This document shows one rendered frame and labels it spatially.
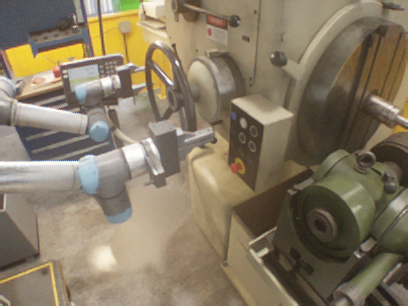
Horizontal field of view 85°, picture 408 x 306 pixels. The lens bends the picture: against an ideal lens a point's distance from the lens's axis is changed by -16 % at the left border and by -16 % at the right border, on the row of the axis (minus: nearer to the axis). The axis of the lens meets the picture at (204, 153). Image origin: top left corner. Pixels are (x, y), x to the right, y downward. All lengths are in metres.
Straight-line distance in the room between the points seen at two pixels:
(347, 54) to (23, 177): 0.87
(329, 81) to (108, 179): 0.62
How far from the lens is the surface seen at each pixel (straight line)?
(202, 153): 1.73
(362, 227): 0.60
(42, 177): 0.68
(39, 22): 2.66
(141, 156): 0.58
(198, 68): 0.86
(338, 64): 0.79
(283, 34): 0.72
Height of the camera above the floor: 1.69
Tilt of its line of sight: 39 degrees down
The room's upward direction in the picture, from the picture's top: 1 degrees counter-clockwise
